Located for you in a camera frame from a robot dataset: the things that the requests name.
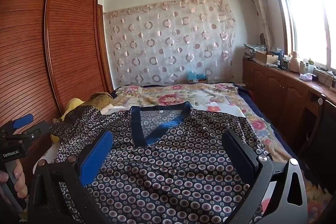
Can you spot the person's left hand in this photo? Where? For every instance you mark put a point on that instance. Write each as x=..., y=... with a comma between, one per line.
x=19, y=179

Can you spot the green-capped bottle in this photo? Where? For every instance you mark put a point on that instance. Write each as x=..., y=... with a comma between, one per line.
x=310, y=66

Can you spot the dark circle-patterned shirt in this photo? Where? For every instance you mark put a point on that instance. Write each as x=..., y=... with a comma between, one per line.
x=168, y=161

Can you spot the wooden side cabinet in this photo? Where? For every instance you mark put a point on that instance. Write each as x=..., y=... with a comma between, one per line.
x=275, y=87

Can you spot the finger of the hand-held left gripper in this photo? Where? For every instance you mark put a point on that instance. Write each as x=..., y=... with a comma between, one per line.
x=23, y=120
x=39, y=132

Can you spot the navy bed sheet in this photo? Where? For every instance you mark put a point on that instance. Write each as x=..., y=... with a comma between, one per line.
x=258, y=112

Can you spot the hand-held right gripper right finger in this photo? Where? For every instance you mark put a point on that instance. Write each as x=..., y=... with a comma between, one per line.
x=237, y=150

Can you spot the reddish wooden wardrobe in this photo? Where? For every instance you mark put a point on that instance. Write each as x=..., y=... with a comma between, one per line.
x=65, y=43

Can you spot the blue tissue box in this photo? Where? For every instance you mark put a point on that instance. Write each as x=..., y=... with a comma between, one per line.
x=195, y=77

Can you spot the stack of papers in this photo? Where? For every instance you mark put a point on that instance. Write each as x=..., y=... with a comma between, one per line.
x=253, y=48

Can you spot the circle-patterned sheer curtain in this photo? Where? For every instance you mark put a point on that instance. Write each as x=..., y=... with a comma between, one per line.
x=168, y=43

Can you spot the cardboard box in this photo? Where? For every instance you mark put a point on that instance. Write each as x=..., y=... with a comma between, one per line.
x=265, y=56

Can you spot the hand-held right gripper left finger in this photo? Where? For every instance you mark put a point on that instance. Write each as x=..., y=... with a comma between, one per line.
x=95, y=158

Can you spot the window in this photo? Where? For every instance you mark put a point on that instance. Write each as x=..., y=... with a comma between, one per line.
x=307, y=16

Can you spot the beige jug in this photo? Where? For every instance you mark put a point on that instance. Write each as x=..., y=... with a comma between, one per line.
x=294, y=62

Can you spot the white floral sheet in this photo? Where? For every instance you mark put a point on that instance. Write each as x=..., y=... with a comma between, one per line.
x=223, y=108

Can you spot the floral blanket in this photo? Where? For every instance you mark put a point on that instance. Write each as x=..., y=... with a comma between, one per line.
x=183, y=94

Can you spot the purple tissue pack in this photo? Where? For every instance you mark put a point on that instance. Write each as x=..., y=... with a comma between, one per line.
x=307, y=77

